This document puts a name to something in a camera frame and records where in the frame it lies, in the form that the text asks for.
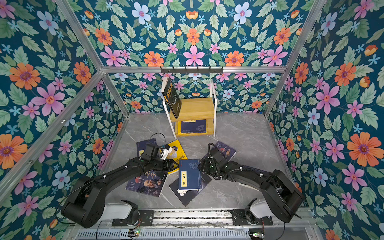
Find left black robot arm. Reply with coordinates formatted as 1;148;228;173
61;158;179;228

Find navy book far left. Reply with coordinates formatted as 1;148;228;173
136;138;157;157

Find white wooden two-tier shelf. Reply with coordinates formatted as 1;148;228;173
163;80;218;139

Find black book white characters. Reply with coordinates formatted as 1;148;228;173
170;174;212;207

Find dark portrait book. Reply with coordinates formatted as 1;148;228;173
206;141;237;163
126;170;168;198

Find navy book yellow label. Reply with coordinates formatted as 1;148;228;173
179;159;202;191
180;120;207;134

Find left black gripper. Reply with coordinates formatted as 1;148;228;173
150;158;181;172

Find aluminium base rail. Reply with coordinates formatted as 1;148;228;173
88;208;318;229

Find dark portrait book right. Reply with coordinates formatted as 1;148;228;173
206;141;237;163

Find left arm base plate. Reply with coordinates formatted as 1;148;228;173
112;210;155;227

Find yellow cartoon cover book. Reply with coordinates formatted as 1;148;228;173
165;140;188;174

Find black hook rail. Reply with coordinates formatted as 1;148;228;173
160;67;224;75

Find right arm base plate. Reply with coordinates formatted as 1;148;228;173
229;210;273;226

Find black book leaning on shelf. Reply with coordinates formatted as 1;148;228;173
161;78;182;119

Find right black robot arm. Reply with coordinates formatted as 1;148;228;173
199;157;304;223

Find dark portrait book front left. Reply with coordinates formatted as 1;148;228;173
126;170;168;198

